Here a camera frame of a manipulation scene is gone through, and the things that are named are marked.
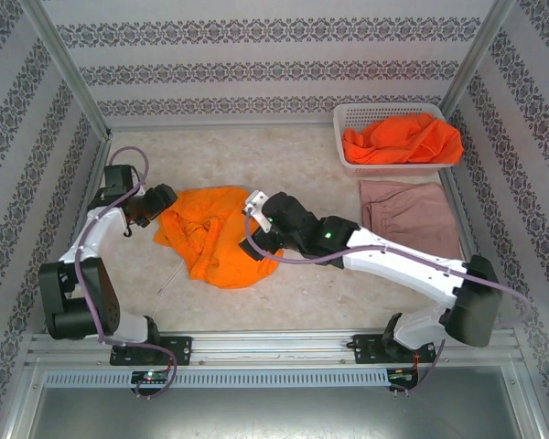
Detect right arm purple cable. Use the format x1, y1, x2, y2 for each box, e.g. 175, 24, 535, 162
242, 205, 536, 395

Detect yellow-orange shorts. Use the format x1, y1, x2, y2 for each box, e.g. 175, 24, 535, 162
153, 185, 285, 296

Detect left aluminium frame post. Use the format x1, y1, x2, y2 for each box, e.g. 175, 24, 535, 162
20, 0, 112, 141

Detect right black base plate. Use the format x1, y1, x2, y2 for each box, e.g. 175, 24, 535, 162
352, 333, 438, 366

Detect left aluminium side rail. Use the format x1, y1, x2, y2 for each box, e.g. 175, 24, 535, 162
43, 134, 113, 334

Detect slotted grey cable duct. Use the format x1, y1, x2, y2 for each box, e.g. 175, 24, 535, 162
43, 369, 391, 390

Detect aluminium mounting rail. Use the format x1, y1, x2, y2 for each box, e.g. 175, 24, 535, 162
25, 331, 519, 365

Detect aluminium frame post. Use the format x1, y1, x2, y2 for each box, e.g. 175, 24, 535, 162
440, 0, 518, 109
20, 0, 112, 141

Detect aluminium side rail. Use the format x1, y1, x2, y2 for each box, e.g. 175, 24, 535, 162
43, 134, 113, 334
441, 171, 504, 330

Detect right aluminium frame post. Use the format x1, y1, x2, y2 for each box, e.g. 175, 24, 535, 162
440, 0, 518, 109

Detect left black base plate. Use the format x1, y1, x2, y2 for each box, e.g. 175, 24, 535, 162
109, 336, 193, 367

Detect red-orange shorts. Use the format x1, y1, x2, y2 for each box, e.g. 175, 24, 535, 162
341, 112, 465, 166

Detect right aluminium side rail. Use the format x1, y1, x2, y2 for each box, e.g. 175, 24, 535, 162
441, 171, 504, 330

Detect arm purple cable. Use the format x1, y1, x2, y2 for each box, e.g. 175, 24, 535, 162
75, 145, 178, 398
242, 205, 536, 395

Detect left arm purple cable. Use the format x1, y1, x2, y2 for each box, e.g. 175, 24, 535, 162
75, 145, 178, 398

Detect aluminium back rail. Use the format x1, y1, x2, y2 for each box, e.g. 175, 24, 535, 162
107, 119, 338, 134

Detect white plastic basket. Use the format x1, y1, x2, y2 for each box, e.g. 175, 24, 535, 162
331, 102, 458, 180

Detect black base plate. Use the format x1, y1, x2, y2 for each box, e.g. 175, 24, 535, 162
109, 336, 193, 367
352, 333, 438, 366

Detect pink shorts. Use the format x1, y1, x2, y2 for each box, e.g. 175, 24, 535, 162
358, 179, 463, 262

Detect grey metal sheet panel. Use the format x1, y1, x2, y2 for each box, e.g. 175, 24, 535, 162
8, 365, 545, 439

